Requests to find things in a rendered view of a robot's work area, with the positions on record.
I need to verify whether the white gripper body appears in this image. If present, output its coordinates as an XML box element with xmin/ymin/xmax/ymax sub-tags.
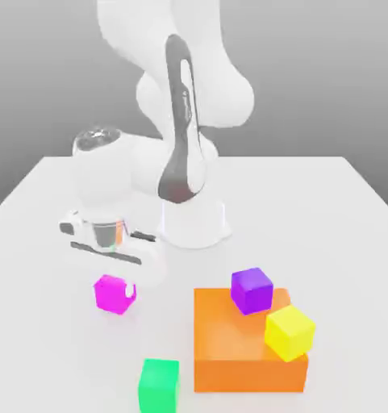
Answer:
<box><xmin>67</xmin><ymin>237</ymin><xmax>168</xmax><ymax>288</ymax></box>

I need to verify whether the small magenta cube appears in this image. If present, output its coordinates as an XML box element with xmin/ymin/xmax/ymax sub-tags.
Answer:
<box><xmin>93</xmin><ymin>273</ymin><xmax>137</xmax><ymax>316</ymax></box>

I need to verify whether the small green cube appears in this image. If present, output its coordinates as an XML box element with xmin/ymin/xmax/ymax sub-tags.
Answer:
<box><xmin>137</xmin><ymin>357</ymin><xmax>181</xmax><ymax>413</ymax></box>

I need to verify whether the small purple cube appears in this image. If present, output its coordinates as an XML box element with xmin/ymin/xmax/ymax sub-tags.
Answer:
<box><xmin>230</xmin><ymin>266</ymin><xmax>274</xmax><ymax>316</ymax></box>

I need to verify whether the small yellow cube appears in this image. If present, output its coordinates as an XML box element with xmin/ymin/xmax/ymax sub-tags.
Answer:
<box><xmin>263</xmin><ymin>304</ymin><xmax>317</xmax><ymax>363</ymax></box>

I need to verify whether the large orange box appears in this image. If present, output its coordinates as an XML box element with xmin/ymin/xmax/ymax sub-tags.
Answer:
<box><xmin>193</xmin><ymin>287</ymin><xmax>310</xmax><ymax>394</ymax></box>

